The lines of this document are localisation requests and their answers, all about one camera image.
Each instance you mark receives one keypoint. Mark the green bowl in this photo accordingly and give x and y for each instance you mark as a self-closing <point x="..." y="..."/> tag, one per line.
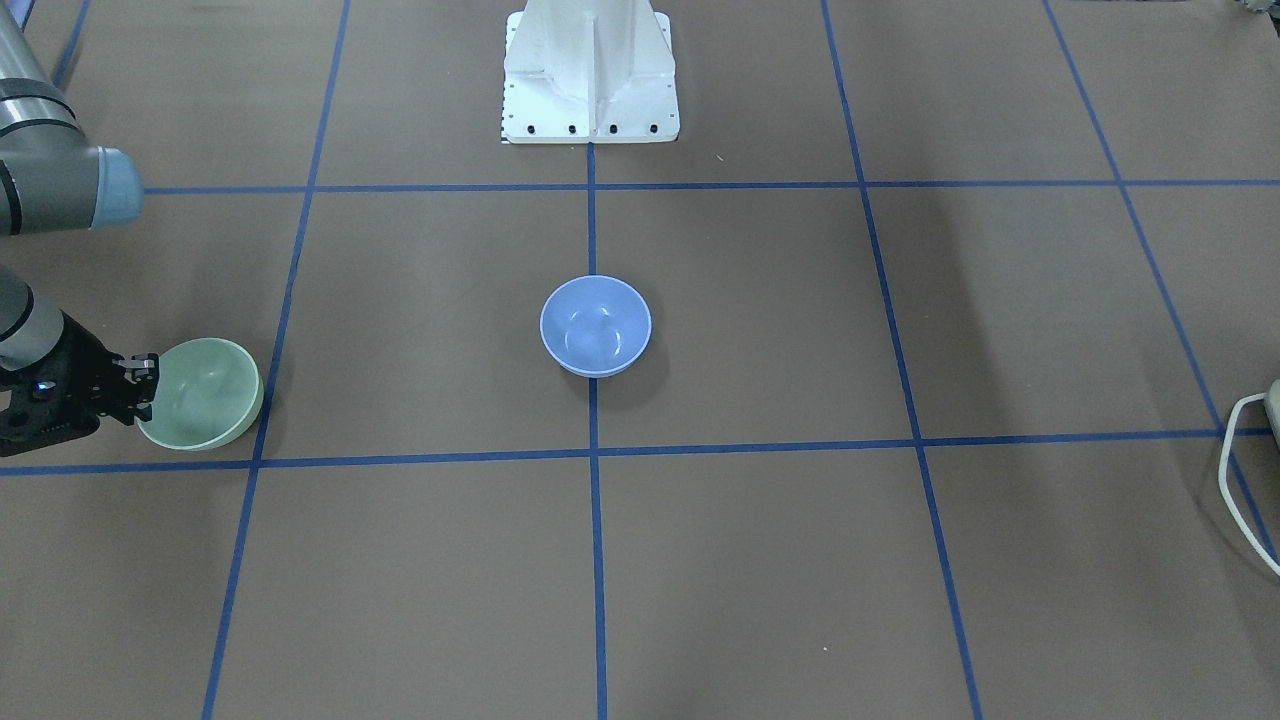
<point x="210" y="391"/>

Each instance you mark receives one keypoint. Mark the white chrome toaster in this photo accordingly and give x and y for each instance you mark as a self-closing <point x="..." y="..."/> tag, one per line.
<point x="1271" y="406"/>

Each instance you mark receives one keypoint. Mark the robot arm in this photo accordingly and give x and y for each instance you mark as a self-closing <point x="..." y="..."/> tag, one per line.
<point x="52" y="179"/>

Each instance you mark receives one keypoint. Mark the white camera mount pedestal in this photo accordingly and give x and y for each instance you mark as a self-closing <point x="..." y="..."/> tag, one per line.
<point x="589" y="72"/>

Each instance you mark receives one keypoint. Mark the blue bowl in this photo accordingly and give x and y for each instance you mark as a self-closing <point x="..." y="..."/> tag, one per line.
<point x="595" y="326"/>

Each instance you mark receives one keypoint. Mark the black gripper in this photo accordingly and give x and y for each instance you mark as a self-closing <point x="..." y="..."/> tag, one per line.
<point x="82" y="368"/>

